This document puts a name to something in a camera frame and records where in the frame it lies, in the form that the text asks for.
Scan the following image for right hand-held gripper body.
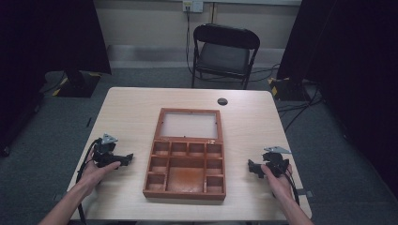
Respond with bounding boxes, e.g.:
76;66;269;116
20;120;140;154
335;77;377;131
262;145;293;179

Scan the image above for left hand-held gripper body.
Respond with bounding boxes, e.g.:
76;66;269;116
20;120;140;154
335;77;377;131
93;133;127;169

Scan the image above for person's left hand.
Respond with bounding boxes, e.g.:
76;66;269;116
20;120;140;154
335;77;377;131
76;151;122;197

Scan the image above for person's right hand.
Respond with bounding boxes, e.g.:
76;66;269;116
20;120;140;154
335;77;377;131
260;163;296;204

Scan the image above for wooden compartment box with lid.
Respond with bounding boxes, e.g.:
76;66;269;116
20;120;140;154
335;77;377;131
142;107;227;202

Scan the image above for black stand base striped tape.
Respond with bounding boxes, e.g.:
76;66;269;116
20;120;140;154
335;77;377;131
267;76;312;102
51;69;103;98

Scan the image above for black folding chair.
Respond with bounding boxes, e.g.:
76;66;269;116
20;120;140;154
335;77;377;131
191;22;262;91

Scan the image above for dark curtain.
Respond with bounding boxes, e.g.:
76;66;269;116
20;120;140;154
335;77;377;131
0;0;113;158
276;0;398;201

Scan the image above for left hand-held gripper black cable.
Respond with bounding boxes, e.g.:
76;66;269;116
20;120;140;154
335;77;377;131
75;139;101;225

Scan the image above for hand-held gripper black cable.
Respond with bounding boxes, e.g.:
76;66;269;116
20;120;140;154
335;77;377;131
75;139;101;225
282;172;301;208

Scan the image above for right hand-held gripper black cable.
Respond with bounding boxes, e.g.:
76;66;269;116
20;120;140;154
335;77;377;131
282;172;301;208

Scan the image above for grey table bracket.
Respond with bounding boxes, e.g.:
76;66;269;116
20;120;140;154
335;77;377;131
295;188;314;199

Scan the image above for black floor cables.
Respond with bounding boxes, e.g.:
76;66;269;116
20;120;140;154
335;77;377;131
248;63;325;133

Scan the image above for black wall socket cable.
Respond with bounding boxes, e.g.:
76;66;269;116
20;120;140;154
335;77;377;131
185;7;203;78

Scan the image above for white wall socket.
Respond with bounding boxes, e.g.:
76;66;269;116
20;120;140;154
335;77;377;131
182;0;205;14

